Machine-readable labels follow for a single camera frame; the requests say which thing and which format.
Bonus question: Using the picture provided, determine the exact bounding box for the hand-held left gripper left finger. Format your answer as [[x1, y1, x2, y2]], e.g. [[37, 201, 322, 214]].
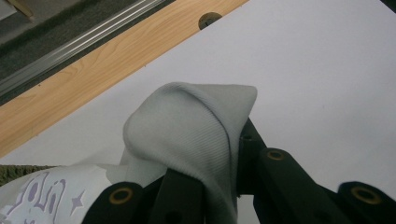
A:
[[147, 168, 205, 224]]

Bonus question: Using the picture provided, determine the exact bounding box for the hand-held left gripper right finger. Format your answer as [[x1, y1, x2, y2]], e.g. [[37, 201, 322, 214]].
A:
[[237, 118, 269, 198]]

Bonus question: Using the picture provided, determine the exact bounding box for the white garment with purple print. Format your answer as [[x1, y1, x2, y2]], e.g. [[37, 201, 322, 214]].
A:
[[0, 81, 259, 224]]

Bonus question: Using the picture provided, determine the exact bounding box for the light wooden furniture leg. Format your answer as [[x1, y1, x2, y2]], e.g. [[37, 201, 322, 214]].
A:
[[6, 0, 35, 21]]

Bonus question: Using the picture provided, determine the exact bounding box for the aluminium rail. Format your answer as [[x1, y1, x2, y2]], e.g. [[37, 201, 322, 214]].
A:
[[0, 0, 167, 98]]

